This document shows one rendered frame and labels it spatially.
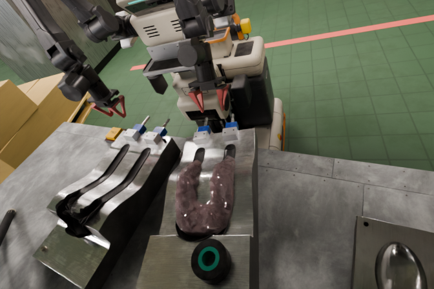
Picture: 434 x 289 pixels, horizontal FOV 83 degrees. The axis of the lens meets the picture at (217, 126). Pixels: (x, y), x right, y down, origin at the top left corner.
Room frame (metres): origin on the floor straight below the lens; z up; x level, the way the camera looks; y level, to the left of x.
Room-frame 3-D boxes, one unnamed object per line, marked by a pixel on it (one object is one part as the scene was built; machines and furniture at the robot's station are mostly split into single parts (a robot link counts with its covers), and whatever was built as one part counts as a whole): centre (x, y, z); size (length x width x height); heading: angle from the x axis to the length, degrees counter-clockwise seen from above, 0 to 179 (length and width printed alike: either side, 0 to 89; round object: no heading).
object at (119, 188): (0.58, 0.41, 0.92); 0.35 x 0.16 x 0.09; 140
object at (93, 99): (0.79, 0.31, 1.12); 0.10 x 0.07 x 0.07; 50
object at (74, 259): (0.58, 0.43, 0.87); 0.50 x 0.26 x 0.14; 140
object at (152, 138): (0.74, 0.21, 0.89); 0.13 x 0.05 x 0.05; 139
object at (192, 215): (0.42, 0.10, 0.90); 0.26 x 0.18 x 0.08; 157
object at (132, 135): (0.82, 0.29, 0.89); 0.13 x 0.05 x 0.05; 140
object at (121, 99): (0.77, 0.30, 1.05); 0.07 x 0.07 x 0.09; 50
